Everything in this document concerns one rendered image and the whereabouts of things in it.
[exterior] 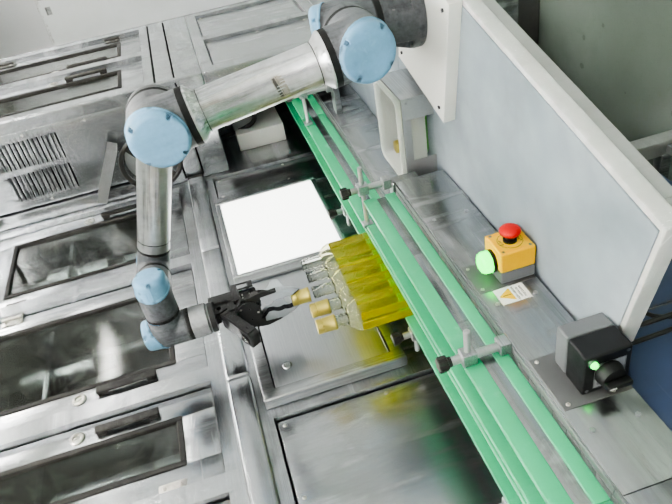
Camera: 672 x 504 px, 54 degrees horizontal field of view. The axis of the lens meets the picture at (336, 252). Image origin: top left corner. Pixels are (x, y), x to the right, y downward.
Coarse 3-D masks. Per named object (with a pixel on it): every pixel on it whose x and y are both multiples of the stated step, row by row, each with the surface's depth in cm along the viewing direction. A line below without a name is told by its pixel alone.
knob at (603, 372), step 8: (616, 360) 99; (600, 368) 98; (608, 368) 98; (616, 368) 97; (600, 376) 98; (608, 376) 97; (616, 376) 97; (624, 376) 98; (600, 384) 99; (608, 384) 97; (616, 384) 97; (624, 384) 97
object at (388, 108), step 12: (384, 96) 169; (384, 108) 171; (396, 108) 154; (384, 120) 173; (396, 120) 156; (384, 132) 175; (396, 132) 175; (384, 144) 177; (384, 156) 177; (396, 156) 174; (396, 168) 170
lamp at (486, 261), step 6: (480, 252) 124; (486, 252) 124; (492, 252) 123; (480, 258) 123; (486, 258) 123; (492, 258) 123; (480, 264) 124; (486, 264) 123; (492, 264) 123; (480, 270) 125; (486, 270) 123; (492, 270) 124
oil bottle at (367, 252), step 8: (360, 248) 161; (368, 248) 160; (336, 256) 160; (344, 256) 159; (352, 256) 159; (360, 256) 158; (368, 256) 158; (376, 256) 158; (328, 264) 158; (336, 264) 157; (344, 264) 157; (352, 264) 157; (328, 272) 158
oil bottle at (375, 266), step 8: (360, 264) 156; (368, 264) 156; (376, 264) 155; (384, 264) 155; (336, 272) 155; (344, 272) 155; (352, 272) 154; (360, 272) 154; (368, 272) 153; (376, 272) 153; (336, 280) 153; (344, 280) 153; (352, 280) 153; (336, 288) 153
